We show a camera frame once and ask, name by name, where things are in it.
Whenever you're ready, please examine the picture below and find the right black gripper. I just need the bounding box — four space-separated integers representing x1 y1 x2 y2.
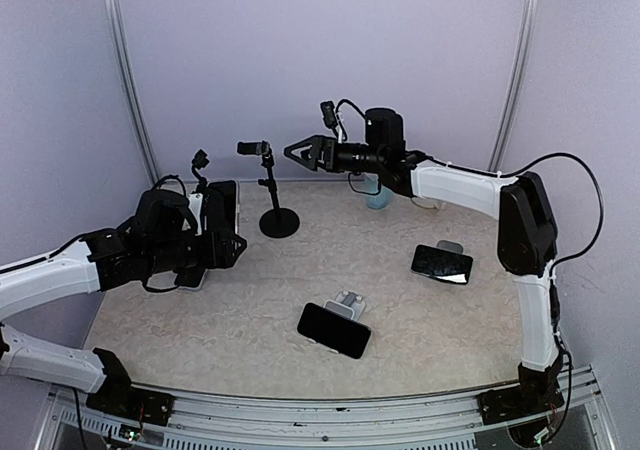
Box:
285 133 385 172

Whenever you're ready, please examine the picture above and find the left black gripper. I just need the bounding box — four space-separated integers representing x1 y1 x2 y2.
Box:
146 226 245 275

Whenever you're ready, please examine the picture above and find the tall black phone stand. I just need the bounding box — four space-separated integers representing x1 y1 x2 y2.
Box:
237 141 300 239

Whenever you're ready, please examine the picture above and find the black round-base phone stand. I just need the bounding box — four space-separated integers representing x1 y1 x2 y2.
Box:
190 148 211 196

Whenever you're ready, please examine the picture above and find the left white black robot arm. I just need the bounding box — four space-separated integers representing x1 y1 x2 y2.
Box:
1 181 247 415

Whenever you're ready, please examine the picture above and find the blue phone on grey stand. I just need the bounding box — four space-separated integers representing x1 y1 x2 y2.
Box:
297 303 372 359

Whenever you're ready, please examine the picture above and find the grey folding phone stand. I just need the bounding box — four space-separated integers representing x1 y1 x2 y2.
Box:
323 291 366 321

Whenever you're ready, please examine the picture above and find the black phone lying flat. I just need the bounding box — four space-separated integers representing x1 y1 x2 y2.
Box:
411 245 474 285

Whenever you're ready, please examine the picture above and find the light blue cup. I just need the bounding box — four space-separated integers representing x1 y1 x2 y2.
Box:
363 173 392 210

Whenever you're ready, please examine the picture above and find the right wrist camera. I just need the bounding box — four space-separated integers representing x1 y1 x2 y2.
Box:
320 100 348 143

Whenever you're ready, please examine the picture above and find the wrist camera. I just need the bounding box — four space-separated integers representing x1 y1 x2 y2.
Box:
320 100 348 143
186 193 204 236

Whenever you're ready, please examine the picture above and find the right black camera cable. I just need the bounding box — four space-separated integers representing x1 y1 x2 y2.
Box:
335 98 369 121

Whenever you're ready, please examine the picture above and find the black camera cable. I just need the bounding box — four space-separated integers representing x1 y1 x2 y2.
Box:
152 173 189 196
335 98 369 121

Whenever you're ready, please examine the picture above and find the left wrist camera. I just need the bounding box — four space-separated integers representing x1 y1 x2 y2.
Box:
186 193 204 236

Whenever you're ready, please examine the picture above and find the left black camera cable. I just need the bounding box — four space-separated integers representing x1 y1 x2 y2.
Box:
152 173 189 196

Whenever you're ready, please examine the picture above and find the front aluminium rail base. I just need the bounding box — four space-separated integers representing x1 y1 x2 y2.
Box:
34 364 616 450

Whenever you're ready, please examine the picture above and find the left aluminium frame post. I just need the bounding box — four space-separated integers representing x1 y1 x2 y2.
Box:
104 0 160 183

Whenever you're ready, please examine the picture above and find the aluminium frame post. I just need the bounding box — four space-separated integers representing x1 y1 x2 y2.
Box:
104 0 160 183
488 0 539 173

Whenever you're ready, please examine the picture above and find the right aluminium frame post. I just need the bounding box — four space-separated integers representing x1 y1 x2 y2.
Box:
488 0 539 173

